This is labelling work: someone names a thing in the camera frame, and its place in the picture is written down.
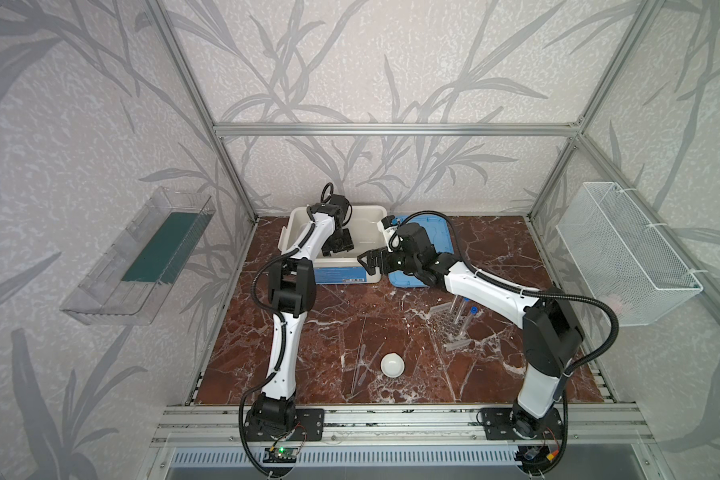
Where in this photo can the blue plastic bin lid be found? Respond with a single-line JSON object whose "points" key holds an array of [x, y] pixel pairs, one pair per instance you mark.
{"points": [[439, 228]]}

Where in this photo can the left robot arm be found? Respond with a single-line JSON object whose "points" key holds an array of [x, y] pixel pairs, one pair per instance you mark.
{"points": [[285, 288]]}

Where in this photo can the test tube blue cap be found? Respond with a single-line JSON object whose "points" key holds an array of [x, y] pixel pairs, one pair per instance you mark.
{"points": [[462, 312], [468, 320], [455, 310]]}

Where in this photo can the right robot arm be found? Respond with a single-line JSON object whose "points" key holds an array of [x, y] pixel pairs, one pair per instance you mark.
{"points": [[552, 332]]}

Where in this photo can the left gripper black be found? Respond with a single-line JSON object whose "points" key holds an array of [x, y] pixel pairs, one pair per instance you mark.
{"points": [[342, 238]]}

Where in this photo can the pink item in basket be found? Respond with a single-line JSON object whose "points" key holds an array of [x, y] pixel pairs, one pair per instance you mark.
{"points": [[617, 304]]}

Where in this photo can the aluminium front rail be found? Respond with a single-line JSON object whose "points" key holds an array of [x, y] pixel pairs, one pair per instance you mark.
{"points": [[401, 424]]}

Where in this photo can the white wire mesh basket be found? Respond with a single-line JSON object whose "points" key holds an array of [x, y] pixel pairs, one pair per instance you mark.
{"points": [[619, 250]]}

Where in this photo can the green circuit board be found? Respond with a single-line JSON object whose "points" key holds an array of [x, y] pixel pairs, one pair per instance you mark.
{"points": [[277, 455]]}

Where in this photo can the clear acrylic test tube rack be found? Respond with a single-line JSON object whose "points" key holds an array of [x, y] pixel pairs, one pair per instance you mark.
{"points": [[446, 332]]}

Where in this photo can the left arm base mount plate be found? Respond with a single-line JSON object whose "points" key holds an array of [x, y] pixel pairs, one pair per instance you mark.
{"points": [[299, 424]]}

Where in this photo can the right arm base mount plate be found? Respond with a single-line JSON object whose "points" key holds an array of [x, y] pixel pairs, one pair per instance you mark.
{"points": [[507, 423]]}

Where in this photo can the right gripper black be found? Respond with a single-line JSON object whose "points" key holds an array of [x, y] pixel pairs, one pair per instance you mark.
{"points": [[381, 260]]}

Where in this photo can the clear acrylic wall shelf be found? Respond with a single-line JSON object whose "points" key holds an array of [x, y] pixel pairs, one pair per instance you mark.
{"points": [[129, 284]]}

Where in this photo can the white plastic storage bin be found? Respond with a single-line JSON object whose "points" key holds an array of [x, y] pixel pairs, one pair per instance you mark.
{"points": [[342, 267]]}

